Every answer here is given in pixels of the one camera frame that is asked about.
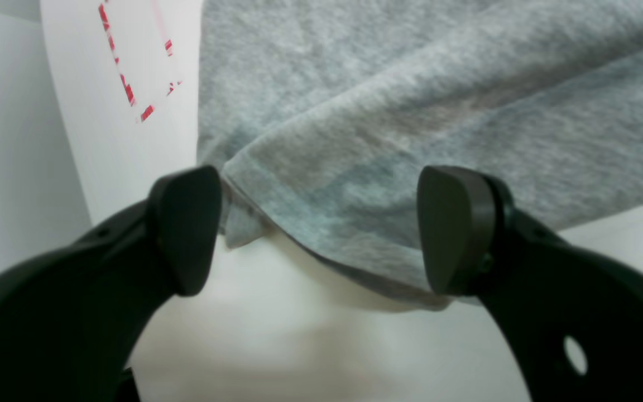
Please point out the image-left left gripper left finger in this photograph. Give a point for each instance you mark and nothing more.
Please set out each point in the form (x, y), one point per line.
(70, 318)

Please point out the grey t-shirt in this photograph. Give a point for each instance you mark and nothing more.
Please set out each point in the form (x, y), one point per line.
(320, 115)

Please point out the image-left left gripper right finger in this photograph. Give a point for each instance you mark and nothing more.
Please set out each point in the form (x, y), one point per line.
(573, 318)

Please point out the red tape rectangle marking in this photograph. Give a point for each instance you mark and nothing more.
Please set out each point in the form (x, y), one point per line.
(144, 53)

